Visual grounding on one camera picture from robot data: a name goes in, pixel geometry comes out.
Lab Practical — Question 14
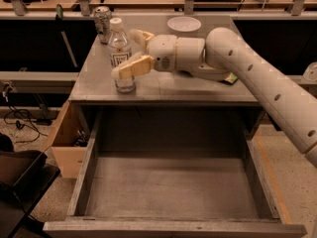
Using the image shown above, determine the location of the white ceramic bowl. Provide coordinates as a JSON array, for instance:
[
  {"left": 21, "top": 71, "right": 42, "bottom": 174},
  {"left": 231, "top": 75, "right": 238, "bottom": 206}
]
[{"left": 167, "top": 16, "right": 201, "bottom": 34}]

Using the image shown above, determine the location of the black chair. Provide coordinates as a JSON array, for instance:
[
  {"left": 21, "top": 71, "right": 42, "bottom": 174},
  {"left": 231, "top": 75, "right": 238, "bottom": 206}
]
[{"left": 0, "top": 134, "right": 60, "bottom": 238}]

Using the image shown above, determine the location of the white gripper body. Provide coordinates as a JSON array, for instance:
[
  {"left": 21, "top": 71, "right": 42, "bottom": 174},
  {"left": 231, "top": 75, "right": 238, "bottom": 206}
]
[{"left": 147, "top": 35, "right": 177, "bottom": 72}]

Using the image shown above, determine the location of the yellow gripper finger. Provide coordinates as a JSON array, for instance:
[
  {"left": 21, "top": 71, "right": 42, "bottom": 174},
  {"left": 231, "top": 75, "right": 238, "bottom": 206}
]
[
  {"left": 129, "top": 29, "right": 155, "bottom": 52},
  {"left": 111, "top": 54, "right": 155, "bottom": 79}
]

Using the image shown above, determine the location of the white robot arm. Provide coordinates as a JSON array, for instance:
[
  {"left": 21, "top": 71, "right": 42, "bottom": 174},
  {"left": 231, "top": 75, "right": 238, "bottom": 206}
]
[{"left": 112, "top": 27, "right": 317, "bottom": 167}]

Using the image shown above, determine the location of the green chip bag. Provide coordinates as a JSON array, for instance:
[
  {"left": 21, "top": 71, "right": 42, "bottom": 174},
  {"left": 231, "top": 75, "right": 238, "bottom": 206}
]
[{"left": 224, "top": 73, "right": 238, "bottom": 85}]

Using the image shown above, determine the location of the grey metal cabinet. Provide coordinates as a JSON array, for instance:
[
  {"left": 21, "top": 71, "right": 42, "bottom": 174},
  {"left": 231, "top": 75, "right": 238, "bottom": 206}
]
[{"left": 68, "top": 14, "right": 277, "bottom": 141}]

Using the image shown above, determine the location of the silver 7up soda can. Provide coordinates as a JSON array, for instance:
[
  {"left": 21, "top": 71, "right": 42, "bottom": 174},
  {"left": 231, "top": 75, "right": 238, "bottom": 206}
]
[{"left": 93, "top": 6, "right": 112, "bottom": 44}]

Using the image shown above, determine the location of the clear plastic water bottle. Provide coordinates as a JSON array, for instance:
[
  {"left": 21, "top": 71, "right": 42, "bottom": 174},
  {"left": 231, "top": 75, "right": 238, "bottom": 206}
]
[{"left": 108, "top": 18, "right": 136, "bottom": 93}]

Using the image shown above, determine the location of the grey open drawer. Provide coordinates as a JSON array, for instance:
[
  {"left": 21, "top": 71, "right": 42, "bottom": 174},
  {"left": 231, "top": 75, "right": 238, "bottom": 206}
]
[{"left": 45, "top": 106, "right": 306, "bottom": 238}]

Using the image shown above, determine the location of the wooden box on floor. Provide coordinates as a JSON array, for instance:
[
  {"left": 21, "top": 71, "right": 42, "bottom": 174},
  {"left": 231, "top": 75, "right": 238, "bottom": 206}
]
[{"left": 48, "top": 101, "right": 86, "bottom": 179}]

